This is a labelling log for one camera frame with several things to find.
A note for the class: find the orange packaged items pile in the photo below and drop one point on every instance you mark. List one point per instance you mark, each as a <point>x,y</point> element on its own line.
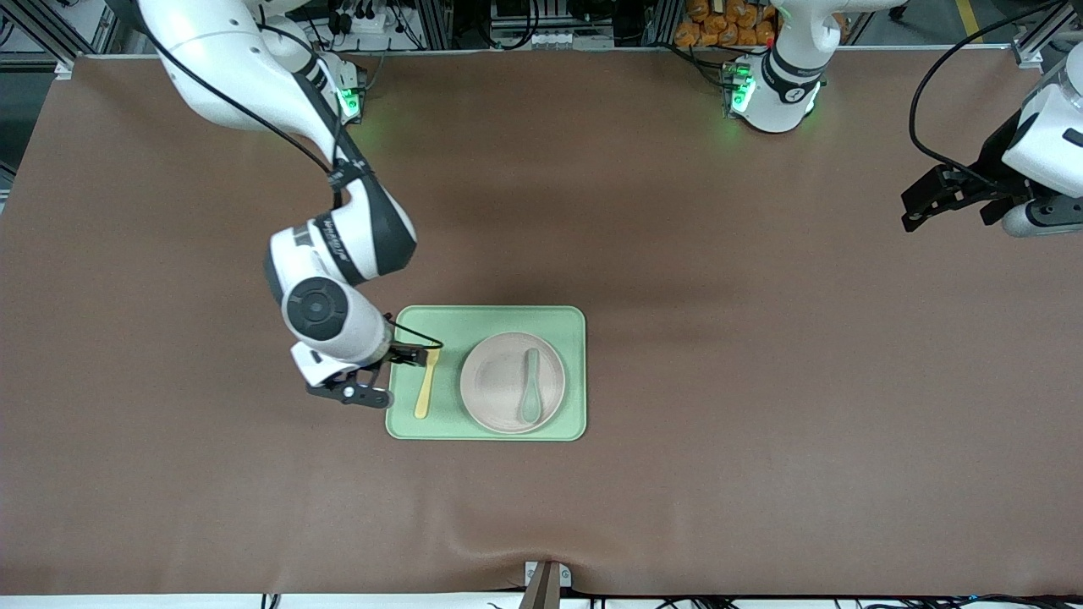
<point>719,34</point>

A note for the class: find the metal table edge bracket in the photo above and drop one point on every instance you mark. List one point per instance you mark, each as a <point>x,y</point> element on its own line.
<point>546,588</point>

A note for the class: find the brown table cover mat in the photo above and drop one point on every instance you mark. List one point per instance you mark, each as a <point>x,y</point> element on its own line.
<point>169,423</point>

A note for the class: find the aluminium frame profile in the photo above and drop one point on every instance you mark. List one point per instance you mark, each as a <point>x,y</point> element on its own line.
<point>1036,38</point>
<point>85,30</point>

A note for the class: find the aluminium frame post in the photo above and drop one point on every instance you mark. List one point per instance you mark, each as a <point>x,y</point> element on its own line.
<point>433,25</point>

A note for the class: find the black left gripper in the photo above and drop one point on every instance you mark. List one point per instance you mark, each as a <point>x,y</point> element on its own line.
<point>992,167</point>

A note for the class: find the beige round plate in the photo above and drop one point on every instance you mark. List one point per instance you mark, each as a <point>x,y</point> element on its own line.
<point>499,381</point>

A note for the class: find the grey electronics box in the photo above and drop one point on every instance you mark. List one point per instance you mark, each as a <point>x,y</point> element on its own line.
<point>550,35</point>

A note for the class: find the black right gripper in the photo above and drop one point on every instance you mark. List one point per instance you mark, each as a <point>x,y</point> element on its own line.
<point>407,354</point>

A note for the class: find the white power strip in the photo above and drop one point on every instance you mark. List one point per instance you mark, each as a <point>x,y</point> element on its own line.
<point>364,24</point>

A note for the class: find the light green rectangular tray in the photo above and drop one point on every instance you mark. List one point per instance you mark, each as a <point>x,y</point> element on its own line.
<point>575,372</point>

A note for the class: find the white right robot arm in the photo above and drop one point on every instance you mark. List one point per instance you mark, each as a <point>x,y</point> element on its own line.
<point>220,68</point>

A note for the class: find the yellow plastic fork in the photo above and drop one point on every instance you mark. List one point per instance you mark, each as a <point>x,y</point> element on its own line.
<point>423,397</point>

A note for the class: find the green plastic spoon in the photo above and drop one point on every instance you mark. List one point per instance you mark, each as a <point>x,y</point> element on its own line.
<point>530,410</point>

